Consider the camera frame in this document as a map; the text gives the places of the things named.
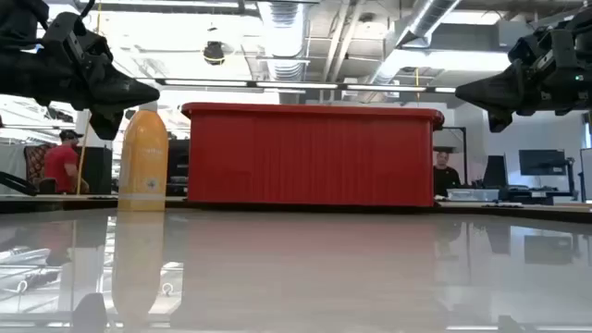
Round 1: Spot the black framed board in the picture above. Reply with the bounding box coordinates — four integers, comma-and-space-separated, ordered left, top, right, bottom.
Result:
433, 125, 469, 187

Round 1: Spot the long ceiling light strip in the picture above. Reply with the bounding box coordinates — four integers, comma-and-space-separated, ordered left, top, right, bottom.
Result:
155, 78, 457, 94

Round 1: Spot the silver ventilation duct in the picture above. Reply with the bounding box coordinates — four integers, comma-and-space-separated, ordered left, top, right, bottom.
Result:
367, 0, 463, 87

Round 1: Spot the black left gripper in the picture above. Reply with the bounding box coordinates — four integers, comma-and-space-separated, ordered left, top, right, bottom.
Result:
0, 11, 161, 142

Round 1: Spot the orange spray bottle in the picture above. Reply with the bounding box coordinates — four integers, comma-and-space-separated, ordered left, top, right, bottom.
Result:
117, 102, 170, 213

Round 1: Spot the black computer monitor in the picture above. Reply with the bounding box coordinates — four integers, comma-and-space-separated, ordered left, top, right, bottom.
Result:
482, 154, 509, 189
518, 148, 567, 178

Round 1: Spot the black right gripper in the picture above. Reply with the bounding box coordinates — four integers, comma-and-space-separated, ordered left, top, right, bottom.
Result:
454, 20, 592, 134

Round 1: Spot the person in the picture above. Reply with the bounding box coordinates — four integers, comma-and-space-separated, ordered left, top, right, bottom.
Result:
433, 151, 463, 198

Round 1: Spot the red plastic laundry basket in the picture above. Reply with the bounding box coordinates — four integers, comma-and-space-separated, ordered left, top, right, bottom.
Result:
180, 102, 446, 208

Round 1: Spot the black ceiling dome camera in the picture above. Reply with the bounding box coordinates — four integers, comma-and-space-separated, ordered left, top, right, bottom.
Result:
203, 41, 227, 67

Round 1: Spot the yellow hanging cable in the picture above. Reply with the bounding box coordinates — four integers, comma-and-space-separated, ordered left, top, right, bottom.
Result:
75, 0, 104, 196

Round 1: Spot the red plastic bin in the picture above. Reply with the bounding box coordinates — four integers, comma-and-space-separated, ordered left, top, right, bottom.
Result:
43, 129, 91, 195

